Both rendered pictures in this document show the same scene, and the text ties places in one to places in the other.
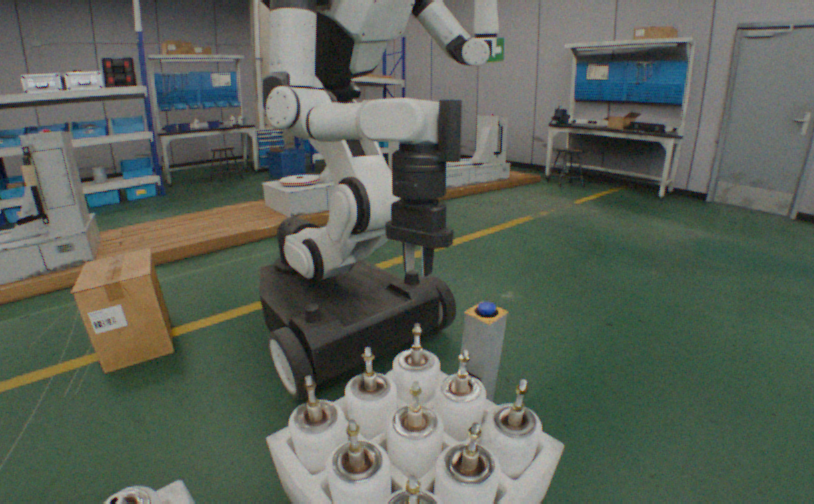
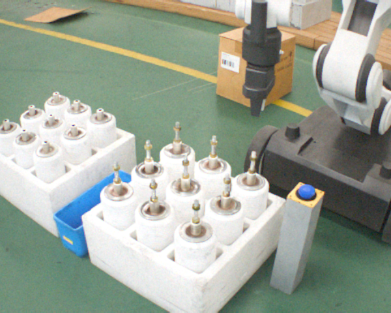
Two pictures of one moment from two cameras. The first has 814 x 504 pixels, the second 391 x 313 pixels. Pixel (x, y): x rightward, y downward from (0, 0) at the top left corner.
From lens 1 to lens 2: 1.02 m
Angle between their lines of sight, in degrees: 70
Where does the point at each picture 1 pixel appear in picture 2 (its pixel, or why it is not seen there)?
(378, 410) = (197, 176)
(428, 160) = (246, 35)
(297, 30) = not seen: outside the picture
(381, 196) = (335, 66)
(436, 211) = (247, 70)
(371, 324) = (316, 170)
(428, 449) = (169, 200)
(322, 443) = (162, 160)
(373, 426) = not seen: hidden behind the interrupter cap
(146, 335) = not seen: hidden behind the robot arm
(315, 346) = (269, 149)
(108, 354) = (222, 83)
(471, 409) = (207, 214)
